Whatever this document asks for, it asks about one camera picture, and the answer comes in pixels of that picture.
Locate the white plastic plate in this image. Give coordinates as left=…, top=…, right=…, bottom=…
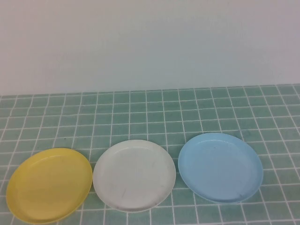
left=93, top=139, right=177, bottom=207

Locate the yellow plastic plate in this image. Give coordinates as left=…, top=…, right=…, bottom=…
left=6, top=147, right=93, bottom=225

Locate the green checkered tablecloth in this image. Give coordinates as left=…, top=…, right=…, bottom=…
left=0, top=84, right=300, bottom=225

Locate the light blue plastic plate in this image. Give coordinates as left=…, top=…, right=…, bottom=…
left=178, top=132, right=264, bottom=204

